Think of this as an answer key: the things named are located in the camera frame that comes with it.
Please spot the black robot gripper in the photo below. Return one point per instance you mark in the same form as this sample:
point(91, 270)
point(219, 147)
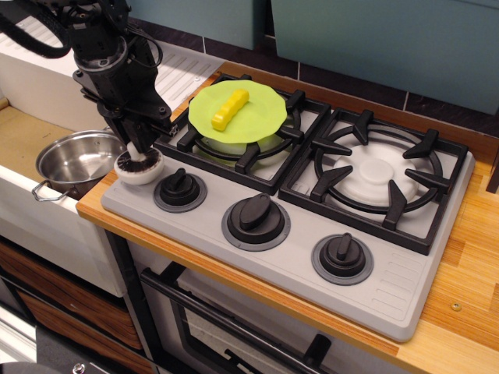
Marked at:
point(128, 83)

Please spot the white toy mushroom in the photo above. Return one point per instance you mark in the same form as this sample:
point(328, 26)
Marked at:
point(135, 168)

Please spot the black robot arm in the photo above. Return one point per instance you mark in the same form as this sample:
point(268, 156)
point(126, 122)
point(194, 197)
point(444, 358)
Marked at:
point(100, 29)

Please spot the stainless steel pot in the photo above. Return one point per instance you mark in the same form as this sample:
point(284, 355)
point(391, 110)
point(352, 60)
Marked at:
point(73, 165)

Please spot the white toy sink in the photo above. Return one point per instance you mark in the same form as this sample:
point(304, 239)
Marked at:
point(32, 215)

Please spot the lime green plate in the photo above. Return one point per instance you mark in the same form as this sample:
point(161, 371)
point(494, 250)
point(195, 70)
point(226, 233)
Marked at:
point(261, 116)

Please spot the black left stove knob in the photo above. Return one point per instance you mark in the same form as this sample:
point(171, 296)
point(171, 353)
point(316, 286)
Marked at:
point(180, 192)

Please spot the black stove knob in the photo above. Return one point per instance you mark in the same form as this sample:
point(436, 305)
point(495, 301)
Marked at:
point(256, 224)
point(342, 260)
point(180, 192)

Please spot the black left burner grate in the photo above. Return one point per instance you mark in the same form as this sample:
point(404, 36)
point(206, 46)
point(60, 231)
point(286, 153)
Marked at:
point(261, 165)

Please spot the black burner grate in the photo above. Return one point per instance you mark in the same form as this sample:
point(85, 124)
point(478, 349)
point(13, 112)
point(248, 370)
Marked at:
point(261, 165)
point(421, 225)

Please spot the black middle stove knob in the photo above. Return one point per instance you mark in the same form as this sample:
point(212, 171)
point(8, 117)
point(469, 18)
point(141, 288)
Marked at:
point(256, 224)

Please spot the wooden drawer fronts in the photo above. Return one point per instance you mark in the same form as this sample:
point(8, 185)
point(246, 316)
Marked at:
point(74, 309)

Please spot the toy oven door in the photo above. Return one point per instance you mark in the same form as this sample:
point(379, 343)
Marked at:
point(219, 330)

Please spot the grey toy stove top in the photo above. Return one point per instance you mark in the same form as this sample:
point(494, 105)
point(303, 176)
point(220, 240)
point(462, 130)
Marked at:
point(389, 301)

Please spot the white right burner disc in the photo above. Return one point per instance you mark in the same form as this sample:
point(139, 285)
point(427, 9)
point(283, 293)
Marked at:
point(374, 166)

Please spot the black right stove knob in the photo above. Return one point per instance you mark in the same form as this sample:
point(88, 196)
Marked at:
point(342, 260)

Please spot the black right burner grate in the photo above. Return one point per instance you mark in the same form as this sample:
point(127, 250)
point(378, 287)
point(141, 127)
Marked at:
point(421, 225)

